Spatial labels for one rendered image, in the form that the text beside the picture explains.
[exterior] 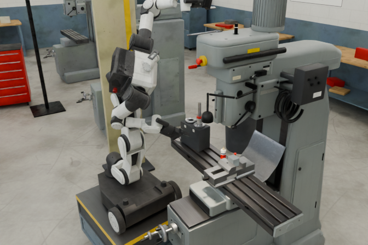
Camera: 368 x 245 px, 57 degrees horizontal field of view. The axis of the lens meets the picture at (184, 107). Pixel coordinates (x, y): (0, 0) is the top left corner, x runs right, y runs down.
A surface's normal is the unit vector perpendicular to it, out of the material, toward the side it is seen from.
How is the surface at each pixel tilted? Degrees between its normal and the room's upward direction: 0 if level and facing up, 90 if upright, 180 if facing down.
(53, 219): 0
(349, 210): 0
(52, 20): 90
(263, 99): 90
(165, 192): 46
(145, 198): 0
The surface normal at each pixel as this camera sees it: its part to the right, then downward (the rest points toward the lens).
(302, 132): 0.51, 0.31
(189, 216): -0.01, -0.92
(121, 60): 0.44, -0.42
